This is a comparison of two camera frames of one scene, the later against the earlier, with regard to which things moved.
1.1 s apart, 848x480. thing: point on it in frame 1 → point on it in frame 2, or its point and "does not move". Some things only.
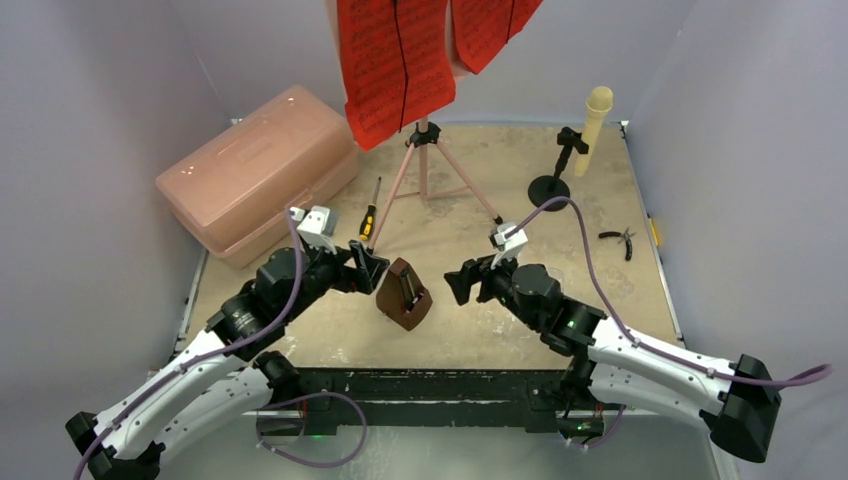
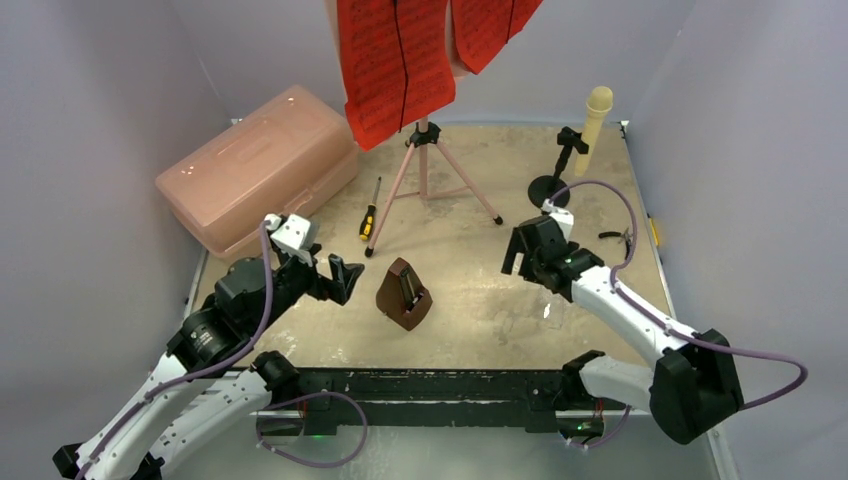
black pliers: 626,235 does not move
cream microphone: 599,103 does not move
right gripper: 481,277 → 525,253
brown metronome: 401,298 does not move
